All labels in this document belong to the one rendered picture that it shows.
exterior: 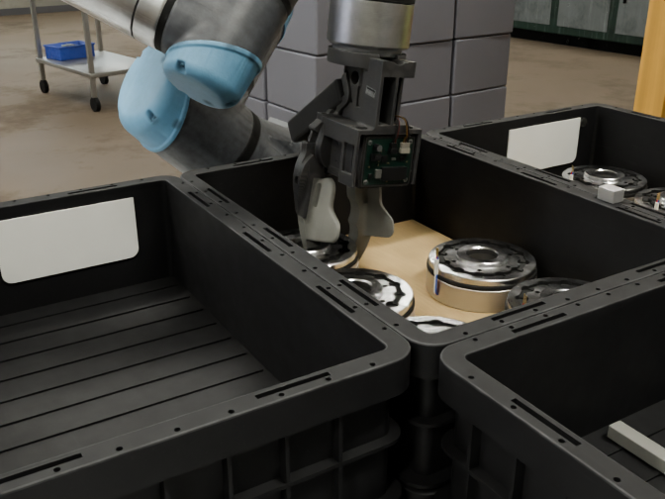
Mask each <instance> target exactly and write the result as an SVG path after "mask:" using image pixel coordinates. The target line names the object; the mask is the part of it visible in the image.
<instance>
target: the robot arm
mask: <svg viewBox="0 0 665 499"><path fill-rule="evenodd" d="M61 1H63V2H65V3H67V4H69V5H71V6H73V7H75V8H77V9H79V10H80V11H82V12H84V13H86V14H88V15H90V16H92V17H94V18H96V19H98V20H100V21H102V22H104V23H105V24H107V25H109V26H111V27H113V28H115V29H117V30H119V31H121V32H123V33H125V34H127V35H128V36H130V37H132V38H134V39H136V40H138V41H140V42H142V43H144V44H146V45H148V47H147V48H146V49H144V50H143V51H142V56H141V57H137V58H136V60H135V61H134V62H133V64H132V65H131V67H130V69H129V71H128V72H127V74H126V77H125V79H124V81H123V84H122V87H121V90H120V94H119V100H118V110H119V118H120V121H121V123H122V125H123V127H124V128H125V129H126V130H127V131H128V132H129V133H130V134H131V135H132V136H134V137H135V138H136V139H137V140H138V141H140V143H141V144H142V146H143V147H145V148H146V149H147V150H149V151H152V152H155V153H156V154H157V155H159V156H160V157H161V158H163V159H164V160H165V161H167V162H168V163H170V164H171V165H172V166H174V167H175V168H176V169H178V170H179V171H181V172H182V173H184V172H186V171H189V170H194V169H200V168H206V167H212V166H218V165H224V164H230V163H236V162H242V161H248V160H254V159H260V158H266V157H271V156H276V155H282V154H288V153H294V152H300V154H299V156H298V158H297V161H296V164H295V168H294V173H293V191H294V201H295V210H296V213H297V215H298V224H299V230H300V235H301V239H302V244H303V247H304V249H310V248H315V247H318V246H319V245H320V244H321V243H329V244H334V243H335V242H336V241H337V240H338V237H339V232H340V223H339V220H338V218H337V216H336V214H335V212H334V210H333V201H334V196H335V183H334V181H333V179H332V178H328V177H327V178H325V174H327V175H334V176H336V177H338V182H340V183H342V184H344V185H346V195H347V197H348V199H349V201H350V206H351V209H350V214H349V217H348V223H349V234H348V236H349V237H350V238H351V239H352V240H354V241H355V243H356V245H357V249H358V253H359V257H358V261H360V259H361V257H362V255H363V254H364V252H365V250H366V248H367V246H368V243H369V241H370V238H371V237H381V238H390V237H391V236H392V235H393V234H394V221H393V219H392V217H391V216H390V215H389V213H388V212H387V211H386V209H385V208H384V206H383V204H382V190H381V188H382V187H389V186H405V185H408V184H409V183H411V184H415V180H416V173H417V166H418V159H419V152H420V145H421V138H422V131H423V130H422V129H420V128H417V127H414V126H411V125H409V123H408V121H407V119H406V118H404V117H402V116H399V115H400V108H401V100H402V92H403V85H404V78H415V73H416V65H417V63H416V62H414V61H410V60H406V54H405V53H403V52H402V50H407V49H408V48H409V46H410V38H411V30H412V24H413V16H414V8H415V5H414V4H415V1H416V0H330V9H329V19H328V30H327V40H328V41H329V42H330V43H332V45H330V46H329V48H328V58H327V61H329V62H332V63H336V64H340V65H344V71H343V72H344V74H343V75H342V78H338V79H336V80H335V81H333V82H332V83H331V84H330V85H329V86H328V87H327V88H326V89H324V90H323V91H322V92H321V93H320V94H319V95H318V96H316V97H315V98H314V99H313V100H312V101H311V102H310V103H309V104H307V105H306V106H305V107H304V108H303V109H302V110H301V111H300V112H298V113H297V114H296V115H295V116H294V117H293V118H292V119H291V120H289V121H288V128H289V129H288V128H285V127H283V126H280V125H277V124H275V123H272V122H269V121H267V120H264V119H261V118H259V117H258V116H256V115H255V114H254V113H253V112H252V111H251V110H249V109H248V108H247V107H246V106H245V105H244V104H245V101H246V100H247V98H248V96H249V94H250V92H251V90H252V89H253V87H254V85H255V83H256V82H257V80H258V78H259V76H260V74H261V73H262V71H263V69H264V67H265V65H266V64H267V62H268V61H269V59H270V58H271V56H272V54H273V52H274V50H275V49H276V47H277V45H278V44H279V43H280V42H281V41H282V39H283V38H284V35H285V32H286V28H287V26H288V24H289V22H290V20H291V18H292V15H293V8H294V7H295V5H296V3H297V1H298V0H61ZM399 118H402V119H403V120H404V121H405V123H406V124H405V123H402V122H400V120H399ZM414 147H415V151H414ZM413 154H414V158H413ZM412 161H413V166H412ZM322 166H323V167H322ZM411 168H412V170H411Z"/></svg>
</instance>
